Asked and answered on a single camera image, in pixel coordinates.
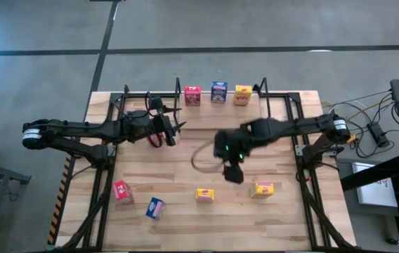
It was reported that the silver mounting plate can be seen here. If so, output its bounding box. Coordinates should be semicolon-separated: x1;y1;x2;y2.
294;144;344;157

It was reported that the blue Frosted Flakes cereal box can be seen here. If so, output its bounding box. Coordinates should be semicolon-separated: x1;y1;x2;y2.
145;196;166;221
210;81;229;103

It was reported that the black metal table frame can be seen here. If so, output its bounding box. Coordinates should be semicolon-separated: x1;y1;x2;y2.
57;83;357;253

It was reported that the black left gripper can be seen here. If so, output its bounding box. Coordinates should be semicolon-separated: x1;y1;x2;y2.
124;96;188;147

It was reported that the black power adapter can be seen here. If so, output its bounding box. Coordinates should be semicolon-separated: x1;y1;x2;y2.
367;122;391;148

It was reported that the black metal beam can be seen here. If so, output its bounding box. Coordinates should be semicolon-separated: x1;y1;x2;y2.
339;138;399;193

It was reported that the white board sheet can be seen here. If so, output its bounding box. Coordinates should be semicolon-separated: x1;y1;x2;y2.
351;162;399;208

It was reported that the grey right gripper cable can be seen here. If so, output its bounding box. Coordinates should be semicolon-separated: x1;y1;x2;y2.
190;137;225;174

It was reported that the yellow Corn Pops cereal box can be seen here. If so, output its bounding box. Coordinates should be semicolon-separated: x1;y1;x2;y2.
233;84;254;107
249;181;275;200
195;188;216;204

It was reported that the red Froot Loops cereal box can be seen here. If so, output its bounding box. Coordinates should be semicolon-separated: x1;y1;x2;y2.
184;85;202;107
112;180;136;206
145;132;167;149

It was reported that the yellow black hazard strip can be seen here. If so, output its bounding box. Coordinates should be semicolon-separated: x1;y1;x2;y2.
46;155;73;246

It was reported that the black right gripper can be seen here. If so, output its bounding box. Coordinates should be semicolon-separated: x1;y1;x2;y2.
213;128;255;185

